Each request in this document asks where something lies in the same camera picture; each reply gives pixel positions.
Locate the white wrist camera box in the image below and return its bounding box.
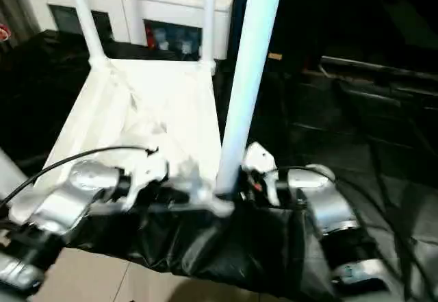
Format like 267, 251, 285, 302
241, 141, 281, 207
123, 151, 171, 211

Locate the white patterned jug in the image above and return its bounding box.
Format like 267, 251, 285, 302
179, 36, 194, 55

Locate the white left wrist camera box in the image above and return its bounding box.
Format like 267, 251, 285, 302
123, 151, 171, 211

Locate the black work mat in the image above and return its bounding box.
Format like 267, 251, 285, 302
0, 29, 438, 302

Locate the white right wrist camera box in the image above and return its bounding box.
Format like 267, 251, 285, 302
241, 141, 281, 207

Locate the grey curtain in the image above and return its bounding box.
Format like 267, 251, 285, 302
0, 0, 38, 42

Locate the white plastic table top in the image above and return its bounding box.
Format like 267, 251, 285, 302
10, 58, 237, 219

